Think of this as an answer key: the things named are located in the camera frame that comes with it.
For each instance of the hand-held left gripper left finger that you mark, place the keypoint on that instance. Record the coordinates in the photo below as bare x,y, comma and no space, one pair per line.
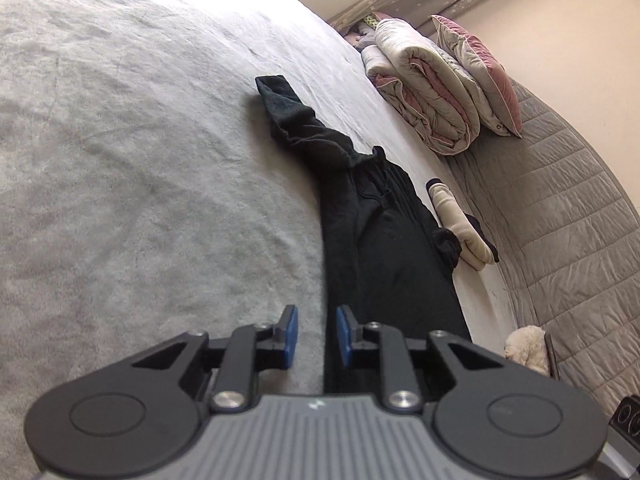
290,335

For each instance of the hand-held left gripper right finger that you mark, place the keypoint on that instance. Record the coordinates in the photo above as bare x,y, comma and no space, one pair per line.
345,337

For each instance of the black shirt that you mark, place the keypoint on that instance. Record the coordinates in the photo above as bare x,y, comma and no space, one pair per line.
390,240

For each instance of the folded beige navy garment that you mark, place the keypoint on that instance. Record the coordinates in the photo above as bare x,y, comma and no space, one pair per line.
455,215

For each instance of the white plush toy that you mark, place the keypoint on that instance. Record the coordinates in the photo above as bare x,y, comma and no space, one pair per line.
527,347

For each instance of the folded grey pink quilt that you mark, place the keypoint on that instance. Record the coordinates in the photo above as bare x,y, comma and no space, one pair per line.
425,85

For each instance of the black device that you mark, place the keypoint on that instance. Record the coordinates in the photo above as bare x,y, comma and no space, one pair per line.
625,417

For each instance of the small lilac cloth pile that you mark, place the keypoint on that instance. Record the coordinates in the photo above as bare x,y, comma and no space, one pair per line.
362,35

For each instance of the pink grey pillow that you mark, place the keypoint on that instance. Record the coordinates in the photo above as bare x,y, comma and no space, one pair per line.
487,65

